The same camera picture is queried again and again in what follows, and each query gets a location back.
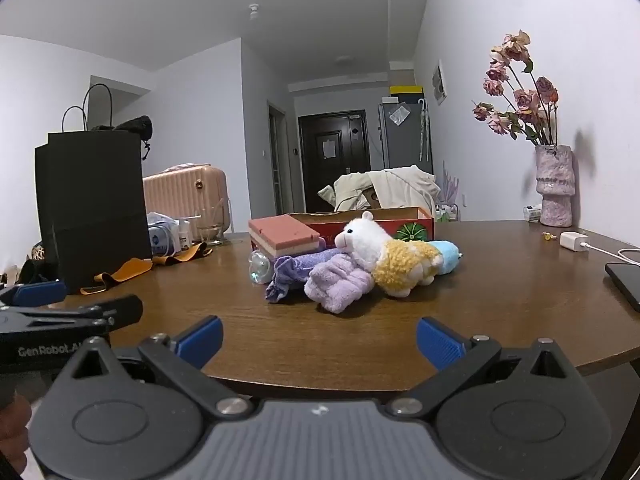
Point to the dried pink roses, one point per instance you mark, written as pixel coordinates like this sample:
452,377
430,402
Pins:
525,100

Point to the yellow and black box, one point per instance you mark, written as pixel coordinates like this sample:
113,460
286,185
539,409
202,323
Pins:
406,92

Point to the black paper bag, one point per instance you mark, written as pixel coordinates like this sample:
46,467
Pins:
90,200

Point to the white and yellow alpaca plush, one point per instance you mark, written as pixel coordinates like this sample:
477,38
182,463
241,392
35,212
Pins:
367,240

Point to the small wrapped candy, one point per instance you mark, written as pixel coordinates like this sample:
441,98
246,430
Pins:
549,235

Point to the clear glass cup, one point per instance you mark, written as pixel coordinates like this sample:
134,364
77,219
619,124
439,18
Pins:
211,234

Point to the pink layered sponge block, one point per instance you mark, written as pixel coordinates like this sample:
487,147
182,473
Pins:
282,232

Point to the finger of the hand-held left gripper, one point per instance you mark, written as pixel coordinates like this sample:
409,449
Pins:
122,310
42,293

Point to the pink ribbed suitcase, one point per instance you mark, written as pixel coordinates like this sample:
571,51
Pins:
185,190

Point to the grey interior door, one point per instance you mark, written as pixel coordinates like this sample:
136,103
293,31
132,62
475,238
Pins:
279,160

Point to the paper notice on door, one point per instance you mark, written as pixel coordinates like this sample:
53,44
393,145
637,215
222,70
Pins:
328,146

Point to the grey refrigerator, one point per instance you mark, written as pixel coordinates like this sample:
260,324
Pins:
405,147

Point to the wall picture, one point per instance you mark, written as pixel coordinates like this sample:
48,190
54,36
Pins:
439,82

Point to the dark entrance door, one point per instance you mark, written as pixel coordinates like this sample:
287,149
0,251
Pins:
345,180

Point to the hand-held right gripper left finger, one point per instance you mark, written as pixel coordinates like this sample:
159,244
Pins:
202,342

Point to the red cardboard box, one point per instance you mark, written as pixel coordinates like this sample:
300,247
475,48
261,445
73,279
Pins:
411,217

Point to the purple wall sticker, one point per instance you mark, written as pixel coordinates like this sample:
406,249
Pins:
450,182

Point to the white charger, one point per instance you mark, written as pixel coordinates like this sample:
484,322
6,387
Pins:
574,241

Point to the purple cloth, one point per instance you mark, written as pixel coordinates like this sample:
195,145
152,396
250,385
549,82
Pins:
285,276

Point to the ceiling sprinkler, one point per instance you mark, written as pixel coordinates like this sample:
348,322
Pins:
254,11

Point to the light blue plush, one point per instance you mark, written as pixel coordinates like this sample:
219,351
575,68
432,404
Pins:
445,256

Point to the pink textured vase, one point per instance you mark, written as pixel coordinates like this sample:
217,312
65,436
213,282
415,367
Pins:
555,185

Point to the lilac ribbed towel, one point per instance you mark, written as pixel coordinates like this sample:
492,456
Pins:
337,284

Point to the small white bottle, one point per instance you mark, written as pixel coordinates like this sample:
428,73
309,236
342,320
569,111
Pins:
185,237

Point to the paper sheet on refrigerator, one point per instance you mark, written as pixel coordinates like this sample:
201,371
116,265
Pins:
398,116

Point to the white folded umbrella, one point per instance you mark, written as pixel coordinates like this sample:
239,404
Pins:
425,130

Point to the person's left hand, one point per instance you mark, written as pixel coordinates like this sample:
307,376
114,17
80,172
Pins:
12,435

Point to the small white jar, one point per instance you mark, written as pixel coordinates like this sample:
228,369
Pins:
532,213

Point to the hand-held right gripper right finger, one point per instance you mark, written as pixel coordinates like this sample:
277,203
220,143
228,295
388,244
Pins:
440,344

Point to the beige coat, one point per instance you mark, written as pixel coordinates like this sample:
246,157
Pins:
400,185

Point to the clear plastic bag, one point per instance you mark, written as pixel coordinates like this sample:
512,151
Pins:
160,240

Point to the wooden chair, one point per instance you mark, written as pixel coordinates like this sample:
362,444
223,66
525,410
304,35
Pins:
371,198

